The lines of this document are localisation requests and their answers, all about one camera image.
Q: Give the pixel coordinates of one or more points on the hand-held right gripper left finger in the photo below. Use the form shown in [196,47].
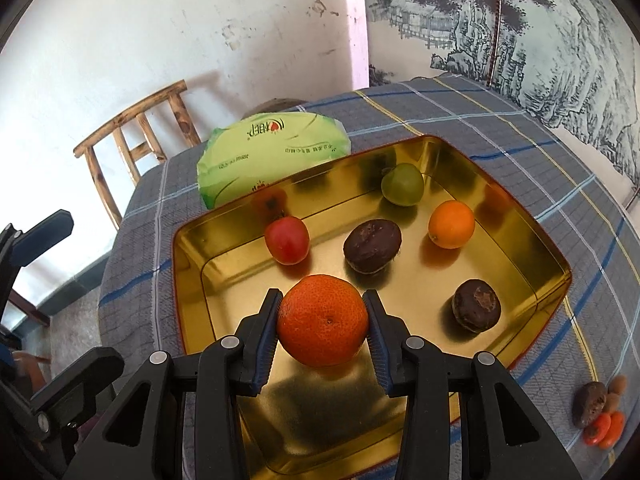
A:
[257,340]

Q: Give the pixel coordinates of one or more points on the landscape painting wall panel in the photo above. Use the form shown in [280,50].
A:
[550,35]

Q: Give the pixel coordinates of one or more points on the dark brown wrinkled fruit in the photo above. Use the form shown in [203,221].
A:
[476,306]
[372,246]
[589,405]

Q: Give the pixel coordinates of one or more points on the red round fruit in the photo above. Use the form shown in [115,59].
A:
[286,241]
[596,431]

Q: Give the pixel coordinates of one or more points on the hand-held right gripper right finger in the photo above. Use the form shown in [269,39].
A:
[387,345]

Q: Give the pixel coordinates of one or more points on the small smooth orange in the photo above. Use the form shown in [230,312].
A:
[451,225]

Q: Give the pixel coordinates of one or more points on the wooden chair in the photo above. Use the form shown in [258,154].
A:
[130,115]

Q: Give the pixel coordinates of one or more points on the large orange tangerine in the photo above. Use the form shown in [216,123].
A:
[322,320]

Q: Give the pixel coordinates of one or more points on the red tin box gold inside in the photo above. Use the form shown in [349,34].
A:
[415,280]

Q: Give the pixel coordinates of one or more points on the dark red wooden furniture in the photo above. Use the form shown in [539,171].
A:
[27,307]

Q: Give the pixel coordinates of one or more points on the green round fruit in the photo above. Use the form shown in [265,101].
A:
[403,185]

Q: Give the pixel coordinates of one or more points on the green tissue packet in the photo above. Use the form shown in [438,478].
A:
[270,145]

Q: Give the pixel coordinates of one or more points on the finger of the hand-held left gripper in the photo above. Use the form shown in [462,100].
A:
[45,235]
[80,380]

